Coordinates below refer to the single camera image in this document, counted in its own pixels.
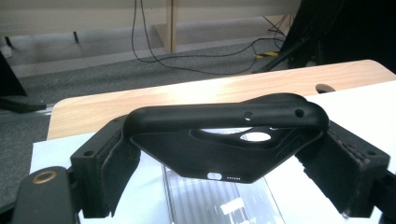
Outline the black phone case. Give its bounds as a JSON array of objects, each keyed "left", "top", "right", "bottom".
[{"left": 122, "top": 92, "right": 331, "bottom": 185}]

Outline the black power cable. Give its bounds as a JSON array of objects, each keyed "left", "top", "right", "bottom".
[
  {"left": 130, "top": 0, "right": 286, "bottom": 63},
  {"left": 139, "top": 0, "right": 260, "bottom": 77}
]

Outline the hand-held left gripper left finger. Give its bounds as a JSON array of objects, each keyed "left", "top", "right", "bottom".
[{"left": 70, "top": 115, "right": 142, "bottom": 218}]

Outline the black metal stand leg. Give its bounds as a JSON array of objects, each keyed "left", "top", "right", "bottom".
[{"left": 251, "top": 36, "right": 312, "bottom": 75}]

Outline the thin black cables bundle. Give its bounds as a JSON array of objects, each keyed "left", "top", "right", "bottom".
[{"left": 262, "top": 14, "right": 292, "bottom": 41}]

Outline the clear plastic storage bin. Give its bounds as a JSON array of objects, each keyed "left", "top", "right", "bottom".
[{"left": 162, "top": 164, "right": 286, "bottom": 224}]

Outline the yellow black cable cover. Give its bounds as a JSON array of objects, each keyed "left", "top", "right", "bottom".
[{"left": 255, "top": 50, "right": 280, "bottom": 60}]

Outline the dark stand base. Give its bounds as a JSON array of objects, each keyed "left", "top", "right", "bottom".
[{"left": 0, "top": 50, "right": 48, "bottom": 114}]

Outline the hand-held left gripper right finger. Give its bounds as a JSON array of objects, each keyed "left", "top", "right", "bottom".
[{"left": 294, "top": 120, "right": 390, "bottom": 218}]

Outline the black curtain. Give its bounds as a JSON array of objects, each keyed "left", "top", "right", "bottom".
[{"left": 279, "top": 0, "right": 396, "bottom": 75}]

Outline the white paper sheet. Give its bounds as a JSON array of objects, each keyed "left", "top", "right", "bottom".
[{"left": 29, "top": 79, "right": 396, "bottom": 224}]

